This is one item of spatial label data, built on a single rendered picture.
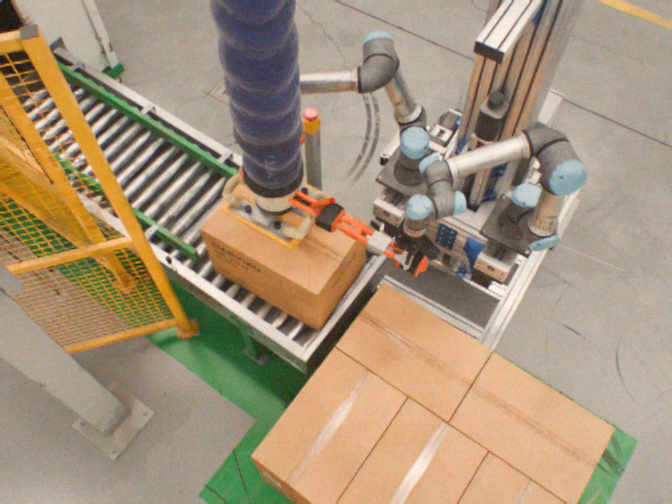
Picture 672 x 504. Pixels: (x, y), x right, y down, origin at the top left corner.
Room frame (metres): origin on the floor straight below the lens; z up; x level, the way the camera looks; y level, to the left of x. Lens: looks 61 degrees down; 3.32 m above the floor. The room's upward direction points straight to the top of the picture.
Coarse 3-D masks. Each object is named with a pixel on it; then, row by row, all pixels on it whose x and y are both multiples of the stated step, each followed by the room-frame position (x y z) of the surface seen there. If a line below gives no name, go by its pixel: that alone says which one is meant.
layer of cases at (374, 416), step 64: (384, 320) 1.17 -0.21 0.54; (320, 384) 0.86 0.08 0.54; (384, 384) 0.86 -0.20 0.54; (448, 384) 0.86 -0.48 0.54; (512, 384) 0.86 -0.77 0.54; (320, 448) 0.59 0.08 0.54; (384, 448) 0.59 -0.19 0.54; (448, 448) 0.59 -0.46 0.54; (512, 448) 0.59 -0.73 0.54; (576, 448) 0.58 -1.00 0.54
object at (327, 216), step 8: (320, 208) 1.31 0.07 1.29; (328, 208) 1.31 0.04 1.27; (336, 208) 1.31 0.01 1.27; (344, 208) 1.31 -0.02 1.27; (320, 216) 1.28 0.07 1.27; (328, 216) 1.28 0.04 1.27; (336, 216) 1.28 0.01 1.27; (320, 224) 1.26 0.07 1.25; (328, 224) 1.24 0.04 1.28; (336, 224) 1.25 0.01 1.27
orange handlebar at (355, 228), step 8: (304, 136) 1.66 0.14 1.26; (296, 192) 1.39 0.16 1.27; (288, 200) 1.36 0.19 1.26; (296, 200) 1.35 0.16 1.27; (312, 200) 1.35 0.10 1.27; (304, 208) 1.32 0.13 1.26; (344, 216) 1.28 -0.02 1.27; (352, 224) 1.25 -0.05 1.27; (360, 224) 1.25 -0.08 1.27; (344, 232) 1.22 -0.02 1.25; (352, 232) 1.21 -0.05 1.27; (360, 232) 1.22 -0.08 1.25; (368, 232) 1.22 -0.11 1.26; (360, 240) 1.18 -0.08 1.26; (368, 240) 1.18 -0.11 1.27; (392, 256) 1.12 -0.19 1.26; (424, 264) 1.08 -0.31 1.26
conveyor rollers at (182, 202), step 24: (48, 96) 2.53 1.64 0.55; (120, 120) 2.35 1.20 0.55; (24, 144) 2.21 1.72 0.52; (72, 144) 2.19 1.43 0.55; (120, 144) 2.19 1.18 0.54; (144, 144) 2.21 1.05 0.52; (168, 168) 2.03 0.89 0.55; (192, 168) 2.03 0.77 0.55; (144, 192) 1.88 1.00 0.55; (168, 192) 1.87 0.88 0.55; (192, 192) 1.88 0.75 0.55; (216, 192) 1.88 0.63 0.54; (168, 216) 1.73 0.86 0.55; (192, 216) 1.73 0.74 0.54; (192, 240) 1.60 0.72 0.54; (192, 264) 1.46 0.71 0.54; (240, 288) 1.33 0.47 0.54; (264, 312) 1.21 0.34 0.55; (288, 336) 1.09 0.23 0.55; (312, 336) 1.09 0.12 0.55
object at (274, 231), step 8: (248, 200) 1.43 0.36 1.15; (224, 208) 1.39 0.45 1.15; (232, 208) 1.39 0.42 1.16; (240, 208) 1.39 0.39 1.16; (248, 208) 1.37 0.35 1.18; (232, 216) 1.36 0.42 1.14; (240, 216) 1.35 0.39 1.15; (248, 216) 1.35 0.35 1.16; (248, 224) 1.32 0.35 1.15; (256, 224) 1.32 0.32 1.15; (272, 224) 1.32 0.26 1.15; (280, 224) 1.30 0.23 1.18; (288, 224) 1.32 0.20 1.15; (264, 232) 1.28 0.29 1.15; (272, 232) 1.28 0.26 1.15; (280, 232) 1.28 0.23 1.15; (280, 240) 1.25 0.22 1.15; (288, 240) 1.24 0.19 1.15; (296, 240) 1.25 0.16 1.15; (288, 248) 1.22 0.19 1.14
